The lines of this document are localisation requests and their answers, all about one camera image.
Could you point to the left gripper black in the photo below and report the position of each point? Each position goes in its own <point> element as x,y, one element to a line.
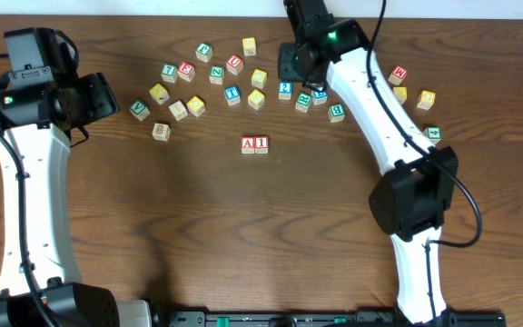
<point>103,98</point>

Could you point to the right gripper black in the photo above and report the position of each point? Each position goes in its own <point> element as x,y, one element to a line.
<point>286,70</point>

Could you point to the red I block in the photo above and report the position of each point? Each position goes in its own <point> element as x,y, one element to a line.
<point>261,144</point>

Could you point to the red A block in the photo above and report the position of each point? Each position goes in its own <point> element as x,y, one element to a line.
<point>248,145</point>

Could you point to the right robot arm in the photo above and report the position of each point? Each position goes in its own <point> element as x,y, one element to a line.
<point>409,201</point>

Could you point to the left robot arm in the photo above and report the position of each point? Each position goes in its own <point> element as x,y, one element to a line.
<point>40,281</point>

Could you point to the blue 2 block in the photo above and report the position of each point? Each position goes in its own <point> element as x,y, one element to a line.
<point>285,90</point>

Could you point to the green R block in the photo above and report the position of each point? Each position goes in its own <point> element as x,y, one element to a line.
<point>303,102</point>

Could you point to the blue L block lower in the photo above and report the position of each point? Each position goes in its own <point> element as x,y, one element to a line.
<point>319,97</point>

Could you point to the yellow block centre upper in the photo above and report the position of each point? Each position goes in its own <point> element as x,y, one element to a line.
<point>259,78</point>

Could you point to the green V block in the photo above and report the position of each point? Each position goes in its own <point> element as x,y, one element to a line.
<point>139,110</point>

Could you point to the yellow block top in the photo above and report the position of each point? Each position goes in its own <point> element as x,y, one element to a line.
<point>249,46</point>

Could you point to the green B block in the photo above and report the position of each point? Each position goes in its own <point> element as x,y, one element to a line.
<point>336,113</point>

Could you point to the yellow block centre lower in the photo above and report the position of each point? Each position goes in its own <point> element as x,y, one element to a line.
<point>256,99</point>

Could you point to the yellow K block left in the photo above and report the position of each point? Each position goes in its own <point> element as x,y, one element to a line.
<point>159,94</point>

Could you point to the red U block left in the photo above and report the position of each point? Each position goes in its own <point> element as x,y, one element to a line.
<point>234,64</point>

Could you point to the pineapple picture block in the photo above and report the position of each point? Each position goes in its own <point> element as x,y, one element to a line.
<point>161,132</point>

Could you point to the blue T block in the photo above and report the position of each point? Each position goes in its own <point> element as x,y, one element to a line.
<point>232,95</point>

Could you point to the green 7 block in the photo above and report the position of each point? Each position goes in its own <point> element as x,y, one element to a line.
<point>169,73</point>

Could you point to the green Z block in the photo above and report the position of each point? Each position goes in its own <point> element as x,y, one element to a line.
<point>216,74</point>

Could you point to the plain I-side block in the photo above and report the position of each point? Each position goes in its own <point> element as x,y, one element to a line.
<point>178,110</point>

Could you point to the red M block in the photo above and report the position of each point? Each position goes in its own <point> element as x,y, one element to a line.
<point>397,75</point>

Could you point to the red E block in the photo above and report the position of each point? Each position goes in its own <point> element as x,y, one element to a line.
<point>186,71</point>

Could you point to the yellow block right inner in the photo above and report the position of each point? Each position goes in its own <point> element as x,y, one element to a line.
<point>401,93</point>

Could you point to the green J block top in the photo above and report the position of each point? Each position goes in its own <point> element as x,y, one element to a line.
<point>204,52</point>

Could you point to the yellow block lower left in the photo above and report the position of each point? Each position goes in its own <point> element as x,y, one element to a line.
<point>196,106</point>

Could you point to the yellow block far right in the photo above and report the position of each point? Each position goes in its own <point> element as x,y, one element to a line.
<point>426,100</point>

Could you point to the green 4 block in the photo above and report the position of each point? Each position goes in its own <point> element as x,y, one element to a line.
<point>433,133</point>

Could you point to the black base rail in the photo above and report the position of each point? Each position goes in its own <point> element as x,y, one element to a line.
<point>338,319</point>

